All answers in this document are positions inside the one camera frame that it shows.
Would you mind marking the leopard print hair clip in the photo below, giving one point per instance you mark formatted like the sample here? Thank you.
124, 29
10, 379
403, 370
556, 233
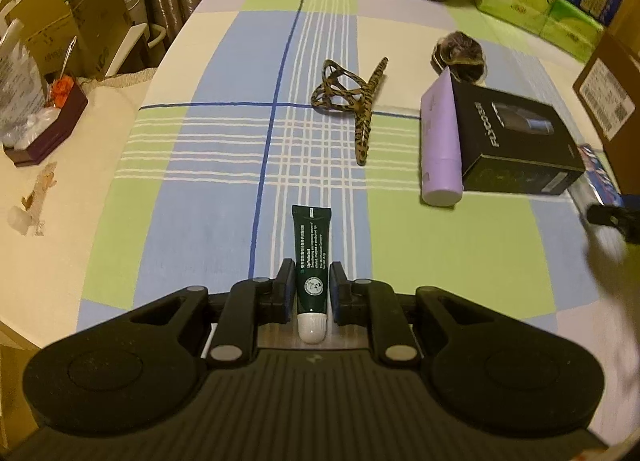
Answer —
362, 106

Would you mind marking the small brown cardboard box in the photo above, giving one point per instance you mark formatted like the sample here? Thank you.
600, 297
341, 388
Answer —
45, 41

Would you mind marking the white crinkled plastic bag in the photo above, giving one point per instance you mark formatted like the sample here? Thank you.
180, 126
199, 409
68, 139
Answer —
15, 91

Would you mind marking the brown box with white inside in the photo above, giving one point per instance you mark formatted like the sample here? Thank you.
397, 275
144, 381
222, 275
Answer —
615, 106

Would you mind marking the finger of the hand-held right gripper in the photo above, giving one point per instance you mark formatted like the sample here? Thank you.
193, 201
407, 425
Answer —
612, 218

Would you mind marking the dark velvet scrunchie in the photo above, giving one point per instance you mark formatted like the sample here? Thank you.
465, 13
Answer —
460, 56

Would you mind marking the checkered cloth desktop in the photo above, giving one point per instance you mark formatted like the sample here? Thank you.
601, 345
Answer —
200, 221

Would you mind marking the green lip balm tube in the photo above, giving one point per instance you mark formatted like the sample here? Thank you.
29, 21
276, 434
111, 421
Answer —
312, 266

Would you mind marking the cream embroidered cloth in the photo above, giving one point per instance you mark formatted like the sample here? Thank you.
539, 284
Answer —
75, 201

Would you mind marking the purple tube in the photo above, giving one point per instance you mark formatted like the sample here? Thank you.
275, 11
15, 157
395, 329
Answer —
440, 141

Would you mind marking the dark red octagonal box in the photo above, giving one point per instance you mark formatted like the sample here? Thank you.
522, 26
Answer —
55, 133

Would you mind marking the blue tissue packet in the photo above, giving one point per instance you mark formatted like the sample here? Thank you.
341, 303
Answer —
597, 176

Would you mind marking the large brown cardboard box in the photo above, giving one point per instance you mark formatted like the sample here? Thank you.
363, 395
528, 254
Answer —
95, 6

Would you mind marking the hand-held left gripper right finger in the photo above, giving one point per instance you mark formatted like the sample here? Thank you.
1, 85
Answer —
336, 296

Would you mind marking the metal spoon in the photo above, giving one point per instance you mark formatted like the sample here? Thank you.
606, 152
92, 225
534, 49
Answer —
67, 58

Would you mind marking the black product box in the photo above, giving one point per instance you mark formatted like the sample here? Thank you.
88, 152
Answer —
515, 141

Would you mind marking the white plastic stool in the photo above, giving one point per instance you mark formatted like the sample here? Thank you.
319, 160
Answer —
142, 38

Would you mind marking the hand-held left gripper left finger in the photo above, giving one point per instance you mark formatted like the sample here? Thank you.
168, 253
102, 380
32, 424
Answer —
290, 291

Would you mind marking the orange wrapper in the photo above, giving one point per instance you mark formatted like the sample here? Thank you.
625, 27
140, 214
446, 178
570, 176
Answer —
62, 88

